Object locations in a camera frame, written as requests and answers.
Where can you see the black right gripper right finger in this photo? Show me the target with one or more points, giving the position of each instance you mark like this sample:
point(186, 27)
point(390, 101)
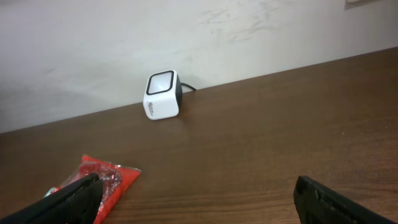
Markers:
point(318, 204)

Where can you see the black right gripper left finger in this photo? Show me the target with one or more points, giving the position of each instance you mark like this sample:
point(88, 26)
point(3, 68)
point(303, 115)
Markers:
point(77, 203)

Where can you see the red Hacks candy bag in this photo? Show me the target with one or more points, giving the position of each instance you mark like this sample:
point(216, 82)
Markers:
point(116, 180)

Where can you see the white barcode scanner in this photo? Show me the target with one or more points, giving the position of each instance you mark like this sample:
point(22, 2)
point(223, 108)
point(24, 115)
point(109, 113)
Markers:
point(163, 95)

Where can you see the teal tissue pack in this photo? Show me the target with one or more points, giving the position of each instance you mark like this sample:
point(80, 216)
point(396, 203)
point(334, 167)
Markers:
point(51, 191)

